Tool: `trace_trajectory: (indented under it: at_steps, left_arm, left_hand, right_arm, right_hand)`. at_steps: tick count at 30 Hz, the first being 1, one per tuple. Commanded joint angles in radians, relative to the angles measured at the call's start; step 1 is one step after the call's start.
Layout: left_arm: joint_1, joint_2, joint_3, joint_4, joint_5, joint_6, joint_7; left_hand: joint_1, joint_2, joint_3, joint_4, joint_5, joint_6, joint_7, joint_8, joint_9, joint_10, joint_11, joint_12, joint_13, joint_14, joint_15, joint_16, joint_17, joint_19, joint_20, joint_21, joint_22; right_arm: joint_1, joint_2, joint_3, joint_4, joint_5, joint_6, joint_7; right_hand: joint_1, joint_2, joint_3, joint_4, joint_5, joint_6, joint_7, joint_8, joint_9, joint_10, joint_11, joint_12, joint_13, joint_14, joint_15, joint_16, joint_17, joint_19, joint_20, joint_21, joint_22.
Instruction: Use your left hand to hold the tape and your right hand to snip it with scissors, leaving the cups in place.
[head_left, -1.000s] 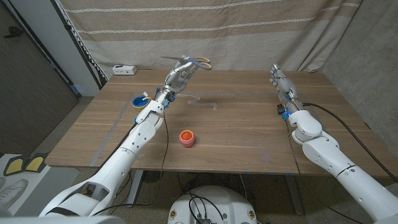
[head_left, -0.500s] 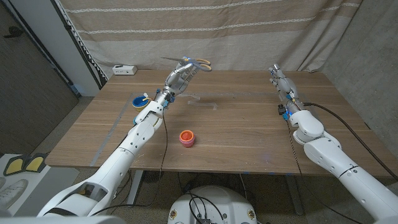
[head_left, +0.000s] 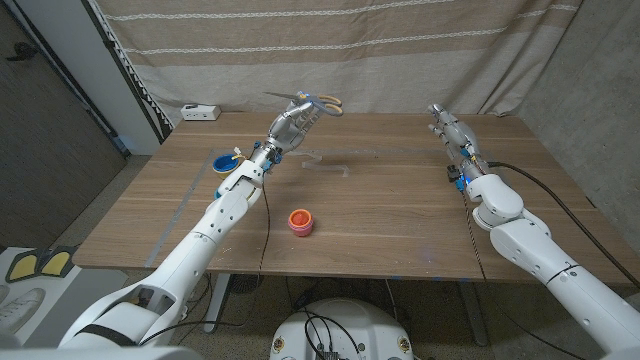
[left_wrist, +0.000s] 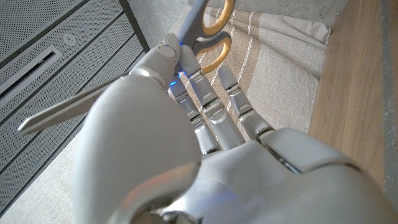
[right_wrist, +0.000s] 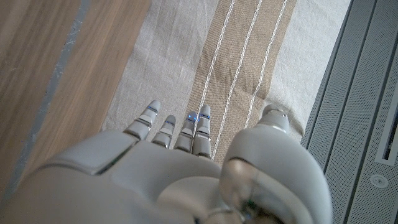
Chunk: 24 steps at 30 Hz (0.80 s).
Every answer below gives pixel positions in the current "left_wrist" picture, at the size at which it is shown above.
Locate white round ceiling sensor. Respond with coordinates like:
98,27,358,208
63,33,76,47

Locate long ceiling vent slot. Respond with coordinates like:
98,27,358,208
0,45,63,102

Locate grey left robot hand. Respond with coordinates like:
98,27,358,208
74,32,398,224

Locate grey scissors with yellow handles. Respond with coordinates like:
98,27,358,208
17,0,236,136

